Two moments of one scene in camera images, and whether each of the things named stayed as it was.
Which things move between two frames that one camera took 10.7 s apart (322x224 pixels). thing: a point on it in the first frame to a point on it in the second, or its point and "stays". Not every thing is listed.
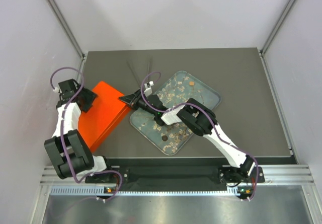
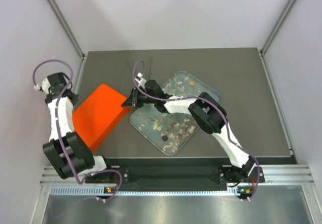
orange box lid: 106,112 stays
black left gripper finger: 85,98 to 72,96
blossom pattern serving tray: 176,90 stays
